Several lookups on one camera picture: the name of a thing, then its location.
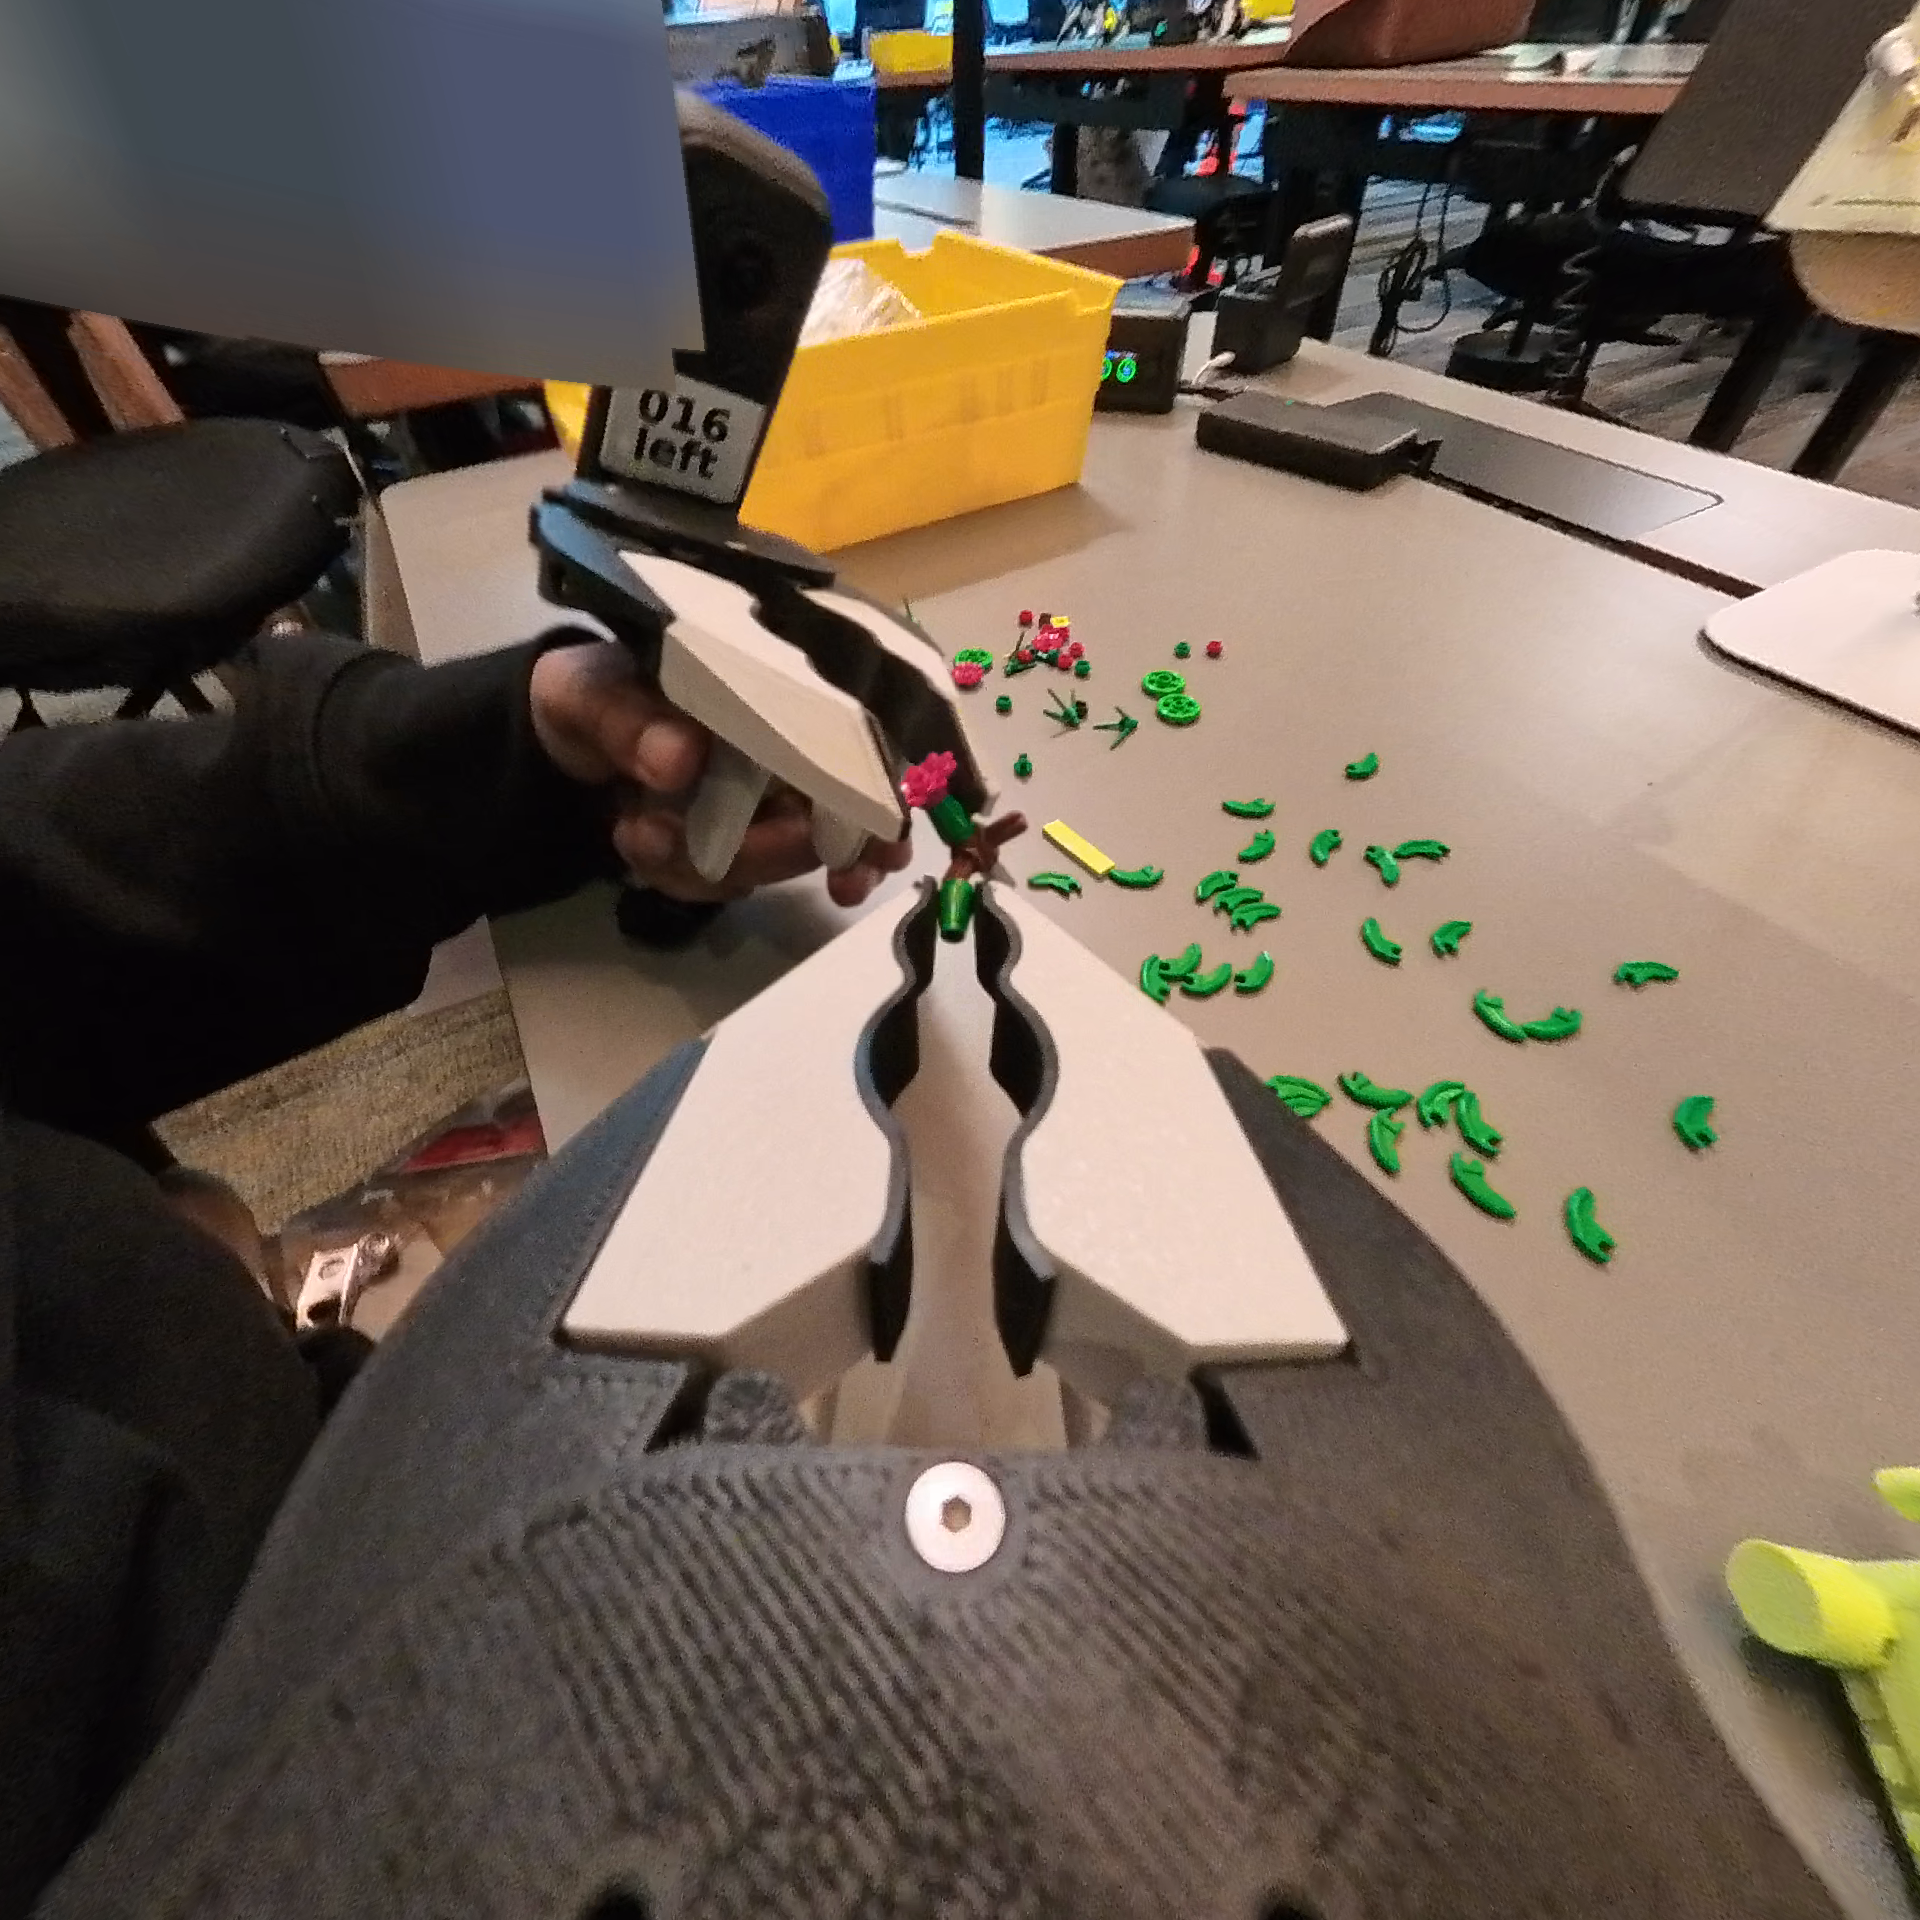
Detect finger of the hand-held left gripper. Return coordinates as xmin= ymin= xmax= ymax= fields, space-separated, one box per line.
xmin=616 ymin=548 xmax=912 ymax=846
xmin=758 ymin=576 xmax=999 ymax=818

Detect hanging black cables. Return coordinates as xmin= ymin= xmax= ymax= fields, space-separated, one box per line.
xmin=1376 ymin=232 xmax=1444 ymax=358

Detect red packet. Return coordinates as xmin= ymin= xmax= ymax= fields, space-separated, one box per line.
xmin=403 ymin=1088 xmax=544 ymax=1182

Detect toy instruction booklet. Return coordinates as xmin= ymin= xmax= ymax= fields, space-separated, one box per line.
xmin=1767 ymin=22 xmax=1920 ymax=243

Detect black power adapter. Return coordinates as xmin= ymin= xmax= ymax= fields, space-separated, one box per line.
xmin=1210 ymin=214 xmax=1355 ymax=377

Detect black office chair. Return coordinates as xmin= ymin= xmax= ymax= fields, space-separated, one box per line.
xmin=0 ymin=417 xmax=367 ymax=730
xmin=1447 ymin=194 xmax=1772 ymax=400

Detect black power bank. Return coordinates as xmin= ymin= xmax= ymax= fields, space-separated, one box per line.
xmin=1195 ymin=390 xmax=1444 ymax=494

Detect lime green toy pot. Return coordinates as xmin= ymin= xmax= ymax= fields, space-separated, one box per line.
xmin=1726 ymin=1467 xmax=1920 ymax=1870

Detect brown paper bag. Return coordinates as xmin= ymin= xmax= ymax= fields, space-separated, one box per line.
xmin=1287 ymin=0 xmax=1545 ymax=69

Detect person's black jacket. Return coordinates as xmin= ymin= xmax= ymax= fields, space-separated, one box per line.
xmin=0 ymin=1110 xmax=378 ymax=1920

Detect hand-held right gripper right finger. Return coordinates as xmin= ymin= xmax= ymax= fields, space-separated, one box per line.
xmin=979 ymin=884 xmax=1354 ymax=1449

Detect small metal clip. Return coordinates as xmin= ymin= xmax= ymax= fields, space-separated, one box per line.
xmin=294 ymin=1228 xmax=406 ymax=1332

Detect long office desk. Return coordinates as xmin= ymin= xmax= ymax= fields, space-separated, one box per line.
xmin=983 ymin=37 xmax=1712 ymax=273

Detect black vertical pole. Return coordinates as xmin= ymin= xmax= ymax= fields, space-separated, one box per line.
xmin=950 ymin=0 xmax=991 ymax=182

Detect wooden edged office table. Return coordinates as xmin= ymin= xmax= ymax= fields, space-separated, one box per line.
xmin=871 ymin=170 xmax=1200 ymax=284

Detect black battery charger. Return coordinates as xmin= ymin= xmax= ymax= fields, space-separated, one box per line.
xmin=1094 ymin=293 xmax=1198 ymax=417

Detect blue plastic bin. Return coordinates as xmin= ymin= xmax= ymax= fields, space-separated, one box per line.
xmin=694 ymin=75 xmax=880 ymax=245

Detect white monitor stand base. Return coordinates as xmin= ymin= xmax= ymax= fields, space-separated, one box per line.
xmin=1698 ymin=547 xmax=1920 ymax=740

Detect person's left hand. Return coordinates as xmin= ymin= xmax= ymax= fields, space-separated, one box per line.
xmin=529 ymin=643 xmax=915 ymax=909

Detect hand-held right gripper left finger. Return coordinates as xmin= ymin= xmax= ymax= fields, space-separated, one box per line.
xmin=556 ymin=884 xmax=922 ymax=1444

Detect scatter of green toy leaves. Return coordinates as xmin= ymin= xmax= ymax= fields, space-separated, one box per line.
xmin=1026 ymin=749 xmax=1722 ymax=1268

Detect yellow plastic bin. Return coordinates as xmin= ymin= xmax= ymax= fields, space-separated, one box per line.
xmin=544 ymin=228 xmax=1127 ymax=557

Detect clear plastic bag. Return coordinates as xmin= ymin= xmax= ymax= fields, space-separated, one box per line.
xmin=802 ymin=257 xmax=929 ymax=346

